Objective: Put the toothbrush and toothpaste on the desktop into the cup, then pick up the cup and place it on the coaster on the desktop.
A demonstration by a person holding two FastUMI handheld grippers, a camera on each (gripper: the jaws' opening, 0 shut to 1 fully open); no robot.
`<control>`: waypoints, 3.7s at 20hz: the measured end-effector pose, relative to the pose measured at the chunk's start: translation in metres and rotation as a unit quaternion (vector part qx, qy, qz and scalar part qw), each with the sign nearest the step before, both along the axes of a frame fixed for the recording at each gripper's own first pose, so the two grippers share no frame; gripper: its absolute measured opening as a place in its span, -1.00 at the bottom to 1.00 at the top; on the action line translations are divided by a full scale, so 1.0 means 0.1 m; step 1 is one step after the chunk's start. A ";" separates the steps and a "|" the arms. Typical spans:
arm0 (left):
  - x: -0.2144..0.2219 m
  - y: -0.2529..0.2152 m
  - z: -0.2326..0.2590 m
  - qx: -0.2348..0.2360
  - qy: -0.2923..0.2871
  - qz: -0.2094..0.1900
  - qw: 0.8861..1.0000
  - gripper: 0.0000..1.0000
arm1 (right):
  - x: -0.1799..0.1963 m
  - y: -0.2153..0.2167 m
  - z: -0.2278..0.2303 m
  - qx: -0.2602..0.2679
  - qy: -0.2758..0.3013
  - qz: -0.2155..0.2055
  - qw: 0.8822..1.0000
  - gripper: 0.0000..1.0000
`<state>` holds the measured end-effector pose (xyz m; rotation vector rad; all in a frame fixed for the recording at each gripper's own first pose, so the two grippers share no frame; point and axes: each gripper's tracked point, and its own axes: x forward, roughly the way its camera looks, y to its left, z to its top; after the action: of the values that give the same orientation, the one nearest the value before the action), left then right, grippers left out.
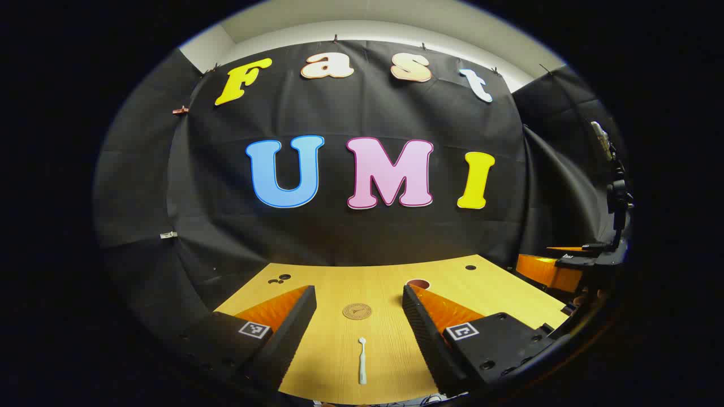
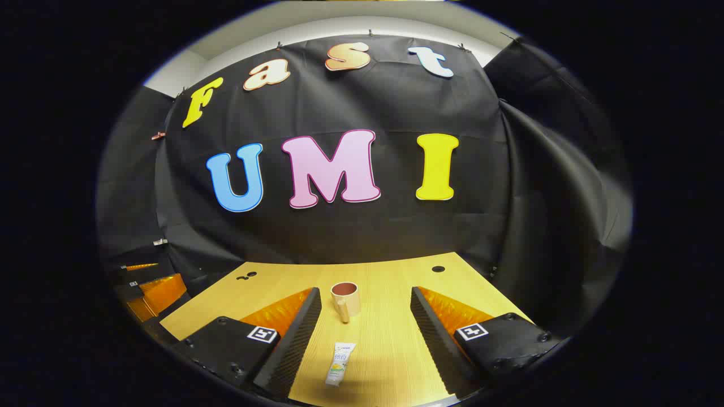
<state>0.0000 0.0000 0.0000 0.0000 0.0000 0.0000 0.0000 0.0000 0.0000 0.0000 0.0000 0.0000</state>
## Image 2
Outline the white toothpaste tube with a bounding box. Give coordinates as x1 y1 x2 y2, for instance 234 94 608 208
325 342 357 388

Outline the beige cup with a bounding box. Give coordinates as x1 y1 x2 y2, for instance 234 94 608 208
330 282 361 324

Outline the black backdrop cloth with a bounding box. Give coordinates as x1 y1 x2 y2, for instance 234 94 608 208
96 34 634 340

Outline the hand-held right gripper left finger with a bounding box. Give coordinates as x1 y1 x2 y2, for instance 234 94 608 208
170 287 323 402

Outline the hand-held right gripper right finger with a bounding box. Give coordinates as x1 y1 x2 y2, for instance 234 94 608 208
410 285 563 399

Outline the wooden desktop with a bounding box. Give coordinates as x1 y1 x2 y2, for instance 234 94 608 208
160 253 535 407

